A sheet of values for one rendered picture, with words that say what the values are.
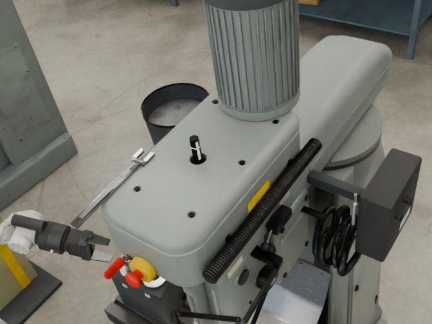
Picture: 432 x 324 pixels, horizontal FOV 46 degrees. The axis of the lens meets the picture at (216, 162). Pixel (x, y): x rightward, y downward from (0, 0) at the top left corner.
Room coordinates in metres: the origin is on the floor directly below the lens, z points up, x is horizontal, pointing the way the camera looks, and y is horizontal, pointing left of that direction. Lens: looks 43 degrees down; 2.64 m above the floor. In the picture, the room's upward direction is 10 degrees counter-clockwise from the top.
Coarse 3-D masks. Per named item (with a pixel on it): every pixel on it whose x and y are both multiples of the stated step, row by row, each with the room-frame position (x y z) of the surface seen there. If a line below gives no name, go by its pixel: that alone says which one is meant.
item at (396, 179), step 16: (384, 160) 0.88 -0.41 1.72; (400, 160) 0.87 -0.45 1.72; (416, 160) 0.86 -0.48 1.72; (384, 176) 0.83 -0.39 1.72; (400, 176) 0.82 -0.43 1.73; (416, 176) 0.85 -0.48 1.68; (368, 192) 0.79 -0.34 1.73; (384, 192) 0.78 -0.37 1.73; (400, 192) 0.77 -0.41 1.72; (368, 208) 0.76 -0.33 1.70; (384, 208) 0.74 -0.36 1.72; (400, 208) 0.78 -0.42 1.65; (368, 224) 0.76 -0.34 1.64; (384, 224) 0.73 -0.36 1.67; (400, 224) 0.80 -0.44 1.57; (368, 240) 0.75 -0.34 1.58; (384, 240) 0.73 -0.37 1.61; (368, 256) 0.75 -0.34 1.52; (384, 256) 0.73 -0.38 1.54
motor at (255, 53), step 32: (224, 0) 0.93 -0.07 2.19; (256, 0) 0.91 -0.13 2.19; (288, 0) 0.94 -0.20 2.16; (224, 32) 0.94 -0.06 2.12; (256, 32) 0.91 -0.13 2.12; (288, 32) 0.93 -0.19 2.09; (224, 64) 0.95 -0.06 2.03; (256, 64) 0.92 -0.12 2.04; (288, 64) 0.93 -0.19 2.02; (224, 96) 0.96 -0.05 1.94; (256, 96) 0.92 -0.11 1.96; (288, 96) 0.93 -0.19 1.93
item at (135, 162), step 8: (136, 152) 0.87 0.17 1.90; (152, 152) 0.86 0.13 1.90; (136, 160) 0.85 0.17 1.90; (144, 160) 0.84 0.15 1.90; (128, 168) 0.83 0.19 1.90; (136, 168) 0.83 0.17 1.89; (120, 176) 0.80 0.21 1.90; (128, 176) 0.80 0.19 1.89; (112, 184) 0.78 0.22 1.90; (120, 184) 0.78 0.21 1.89; (104, 192) 0.77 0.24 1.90; (112, 192) 0.77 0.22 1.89; (96, 200) 0.75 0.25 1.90; (104, 200) 0.75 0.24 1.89; (88, 208) 0.73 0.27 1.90; (96, 208) 0.73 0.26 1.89; (80, 216) 0.71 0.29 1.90; (88, 216) 0.71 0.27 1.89; (72, 224) 0.69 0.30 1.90; (80, 224) 0.69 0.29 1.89
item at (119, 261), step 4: (124, 256) 0.74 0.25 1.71; (116, 260) 0.73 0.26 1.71; (120, 260) 0.73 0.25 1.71; (124, 260) 0.73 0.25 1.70; (112, 264) 0.72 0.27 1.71; (116, 264) 0.72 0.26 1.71; (120, 264) 0.72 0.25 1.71; (124, 264) 0.73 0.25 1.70; (108, 268) 0.72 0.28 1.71; (112, 268) 0.71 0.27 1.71; (116, 268) 0.71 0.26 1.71; (120, 268) 0.72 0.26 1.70; (108, 272) 0.70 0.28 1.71; (112, 272) 0.70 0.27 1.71; (116, 272) 0.71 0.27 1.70; (104, 276) 0.70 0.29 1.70; (108, 276) 0.70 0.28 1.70
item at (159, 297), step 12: (120, 276) 1.12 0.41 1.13; (156, 276) 1.09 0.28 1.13; (120, 288) 1.11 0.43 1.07; (132, 288) 1.07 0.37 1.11; (144, 288) 1.05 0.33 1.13; (156, 288) 1.04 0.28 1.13; (168, 288) 1.04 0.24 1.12; (180, 288) 1.08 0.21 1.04; (132, 300) 1.09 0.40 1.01; (144, 300) 1.05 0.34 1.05; (156, 300) 1.01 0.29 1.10; (168, 300) 1.03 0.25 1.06; (180, 300) 1.07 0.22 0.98; (144, 312) 1.07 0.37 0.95; (156, 312) 1.03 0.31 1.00; (168, 312) 1.01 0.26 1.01
